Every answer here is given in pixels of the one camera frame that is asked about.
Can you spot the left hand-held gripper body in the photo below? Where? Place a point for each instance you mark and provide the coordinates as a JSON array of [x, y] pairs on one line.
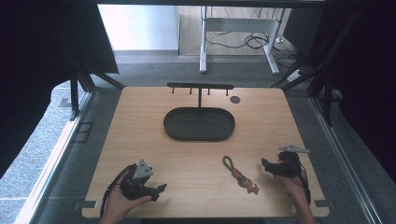
[[134, 186]]

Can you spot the aluminium frame rail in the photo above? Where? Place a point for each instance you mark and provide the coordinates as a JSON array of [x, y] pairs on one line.
[[53, 161], [342, 158]]

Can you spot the black key rack with tray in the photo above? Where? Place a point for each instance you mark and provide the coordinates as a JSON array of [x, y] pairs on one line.
[[199, 124]]

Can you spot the white desk frame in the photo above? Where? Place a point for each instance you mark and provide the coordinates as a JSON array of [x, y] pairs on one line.
[[239, 25]]

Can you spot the black metal stand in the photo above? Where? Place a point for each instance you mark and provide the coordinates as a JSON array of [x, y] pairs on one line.
[[77, 90], [323, 84]]

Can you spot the white power strip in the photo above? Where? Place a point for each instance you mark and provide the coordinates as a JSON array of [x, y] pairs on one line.
[[294, 75]]

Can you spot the black curtain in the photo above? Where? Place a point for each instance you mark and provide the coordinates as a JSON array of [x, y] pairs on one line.
[[364, 77], [34, 62]]

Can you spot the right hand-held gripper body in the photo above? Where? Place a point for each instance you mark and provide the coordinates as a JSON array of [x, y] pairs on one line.
[[288, 166]]

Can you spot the person's right hand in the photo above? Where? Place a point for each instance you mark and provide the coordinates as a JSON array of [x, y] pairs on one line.
[[291, 189]]

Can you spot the dark round table grommet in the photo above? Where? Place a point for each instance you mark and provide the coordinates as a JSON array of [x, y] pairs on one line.
[[235, 99]]

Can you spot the person's left hand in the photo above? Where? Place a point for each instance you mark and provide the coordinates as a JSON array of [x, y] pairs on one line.
[[120, 205]]

